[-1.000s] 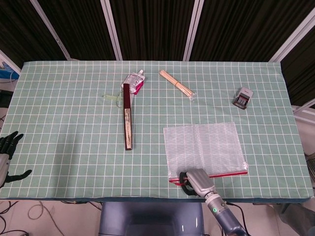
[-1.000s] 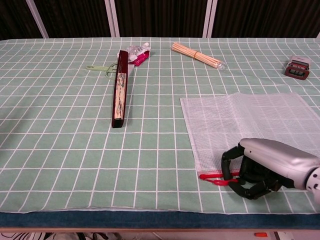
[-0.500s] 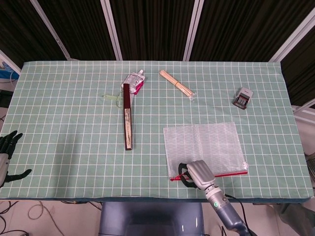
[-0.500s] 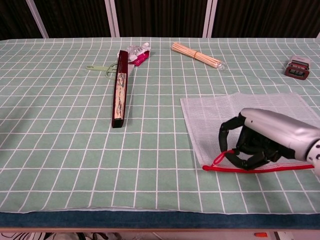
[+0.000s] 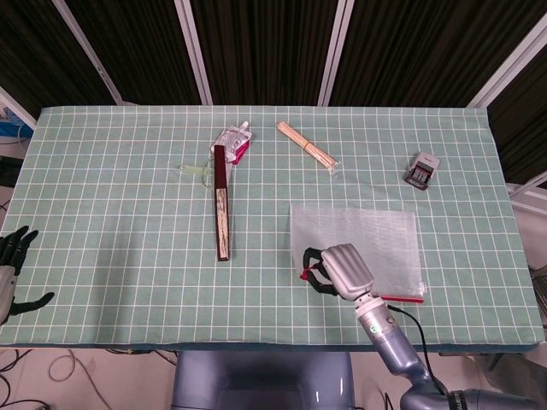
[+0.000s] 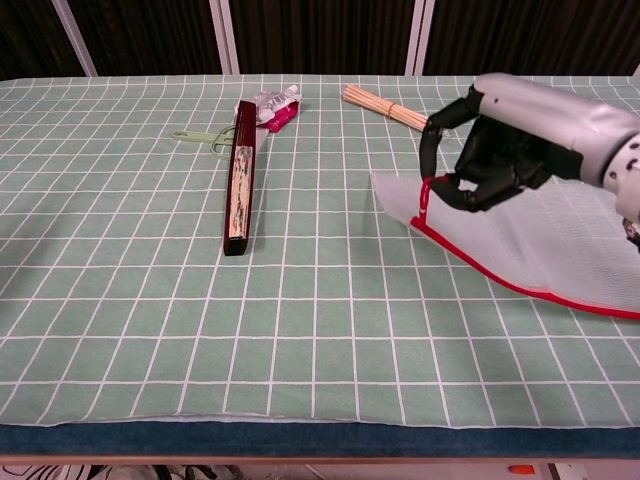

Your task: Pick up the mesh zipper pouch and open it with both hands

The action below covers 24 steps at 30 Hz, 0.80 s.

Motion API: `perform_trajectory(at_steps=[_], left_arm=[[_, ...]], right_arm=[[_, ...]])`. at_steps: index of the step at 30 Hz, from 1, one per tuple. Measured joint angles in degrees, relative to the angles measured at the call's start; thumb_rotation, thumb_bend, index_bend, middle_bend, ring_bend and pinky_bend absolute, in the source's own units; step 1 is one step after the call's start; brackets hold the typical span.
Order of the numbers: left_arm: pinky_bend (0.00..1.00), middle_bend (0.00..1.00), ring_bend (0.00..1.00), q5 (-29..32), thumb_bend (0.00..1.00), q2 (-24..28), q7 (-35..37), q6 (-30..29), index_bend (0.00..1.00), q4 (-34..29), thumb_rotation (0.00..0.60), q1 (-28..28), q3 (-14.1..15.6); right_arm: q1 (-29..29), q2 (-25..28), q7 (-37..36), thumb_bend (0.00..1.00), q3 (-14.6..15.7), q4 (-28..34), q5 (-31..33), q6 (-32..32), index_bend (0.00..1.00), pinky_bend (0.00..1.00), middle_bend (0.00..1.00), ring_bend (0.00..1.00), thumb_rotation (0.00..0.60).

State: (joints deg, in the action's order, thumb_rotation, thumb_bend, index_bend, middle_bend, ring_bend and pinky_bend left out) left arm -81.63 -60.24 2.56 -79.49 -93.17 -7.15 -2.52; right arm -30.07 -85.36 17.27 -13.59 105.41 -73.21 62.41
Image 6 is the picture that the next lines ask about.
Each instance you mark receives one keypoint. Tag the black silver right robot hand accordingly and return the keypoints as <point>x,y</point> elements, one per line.
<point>530,120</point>

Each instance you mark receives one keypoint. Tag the silver pink spout pouch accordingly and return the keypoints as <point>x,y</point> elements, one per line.
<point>277,107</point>

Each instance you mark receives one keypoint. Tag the white mesh bag red trim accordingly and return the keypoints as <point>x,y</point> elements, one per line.
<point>550,240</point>

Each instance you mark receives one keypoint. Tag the long dark red fan box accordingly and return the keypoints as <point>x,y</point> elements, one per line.
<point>241,200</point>

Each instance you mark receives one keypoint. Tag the pale green plastic clip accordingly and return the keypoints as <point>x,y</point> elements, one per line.
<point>197,136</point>

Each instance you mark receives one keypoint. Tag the dark blue table cover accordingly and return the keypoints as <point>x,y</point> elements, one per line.
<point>300,440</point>

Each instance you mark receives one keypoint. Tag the green white grid tablecloth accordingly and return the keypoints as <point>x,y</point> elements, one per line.
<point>150,300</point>

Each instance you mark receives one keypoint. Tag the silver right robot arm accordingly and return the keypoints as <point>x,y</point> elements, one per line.
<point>627,175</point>

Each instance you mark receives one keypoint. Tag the bundle of wooden sticks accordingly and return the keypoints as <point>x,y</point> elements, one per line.
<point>380,102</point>

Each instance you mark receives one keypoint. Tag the small orange plastic piece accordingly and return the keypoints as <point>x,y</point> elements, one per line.
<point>521,469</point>

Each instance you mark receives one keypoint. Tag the white partition frame post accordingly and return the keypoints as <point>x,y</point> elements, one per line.
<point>225,40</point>
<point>419,40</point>
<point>75,40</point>

